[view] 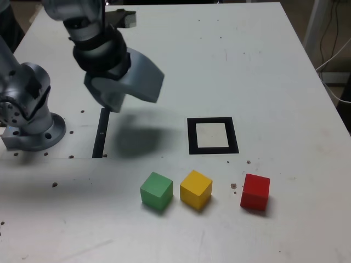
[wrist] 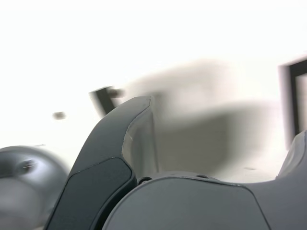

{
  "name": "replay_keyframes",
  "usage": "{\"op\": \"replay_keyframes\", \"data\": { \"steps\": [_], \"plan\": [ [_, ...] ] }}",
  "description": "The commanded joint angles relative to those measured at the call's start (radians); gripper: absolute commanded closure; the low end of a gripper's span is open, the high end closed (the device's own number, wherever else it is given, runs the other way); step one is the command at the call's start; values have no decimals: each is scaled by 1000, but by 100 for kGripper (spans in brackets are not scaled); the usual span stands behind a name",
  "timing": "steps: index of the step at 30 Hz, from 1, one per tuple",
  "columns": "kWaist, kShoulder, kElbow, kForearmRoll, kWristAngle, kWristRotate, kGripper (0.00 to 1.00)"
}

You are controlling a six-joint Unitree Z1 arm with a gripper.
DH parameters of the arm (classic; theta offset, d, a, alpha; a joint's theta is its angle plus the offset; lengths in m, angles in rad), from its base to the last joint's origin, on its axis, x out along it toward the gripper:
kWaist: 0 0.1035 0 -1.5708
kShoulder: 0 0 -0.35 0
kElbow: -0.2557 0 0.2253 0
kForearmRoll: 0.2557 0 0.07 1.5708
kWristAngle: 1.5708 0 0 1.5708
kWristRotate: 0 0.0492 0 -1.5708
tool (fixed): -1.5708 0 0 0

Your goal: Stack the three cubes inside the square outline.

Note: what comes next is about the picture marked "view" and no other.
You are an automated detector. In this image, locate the yellow cube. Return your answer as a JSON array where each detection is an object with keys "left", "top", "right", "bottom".
[{"left": 179, "top": 169, "right": 213, "bottom": 211}]

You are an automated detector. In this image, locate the black cable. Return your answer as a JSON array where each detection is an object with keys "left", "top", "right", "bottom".
[
  {"left": 333, "top": 0, "right": 347, "bottom": 58},
  {"left": 320, "top": 0, "right": 334, "bottom": 65}
]

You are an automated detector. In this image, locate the black tape square outline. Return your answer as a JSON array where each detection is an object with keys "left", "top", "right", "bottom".
[{"left": 186, "top": 117, "right": 240, "bottom": 155}]

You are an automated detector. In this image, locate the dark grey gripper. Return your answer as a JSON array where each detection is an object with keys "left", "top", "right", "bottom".
[{"left": 83, "top": 46, "right": 166, "bottom": 113}]

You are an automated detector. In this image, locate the black tape strip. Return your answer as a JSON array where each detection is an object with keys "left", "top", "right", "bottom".
[{"left": 92, "top": 107, "right": 110, "bottom": 159}]

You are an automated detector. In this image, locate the dark grey angular block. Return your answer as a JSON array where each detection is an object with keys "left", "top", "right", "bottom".
[{"left": 105, "top": 9, "right": 137, "bottom": 29}]

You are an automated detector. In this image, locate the white cable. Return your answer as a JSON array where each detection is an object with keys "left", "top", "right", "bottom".
[{"left": 316, "top": 37, "right": 351, "bottom": 104}]

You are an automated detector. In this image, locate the red cube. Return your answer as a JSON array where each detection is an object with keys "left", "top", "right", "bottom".
[{"left": 240, "top": 173, "right": 271, "bottom": 211}]

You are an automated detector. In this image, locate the green cube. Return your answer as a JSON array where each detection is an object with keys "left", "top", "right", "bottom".
[{"left": 139, "top": 171, "right": 174, "bottom": 214}]

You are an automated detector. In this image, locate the white post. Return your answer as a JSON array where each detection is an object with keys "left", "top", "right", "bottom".
[{"left": 303, "top": 0, "right": 330, "bottom": 55}]

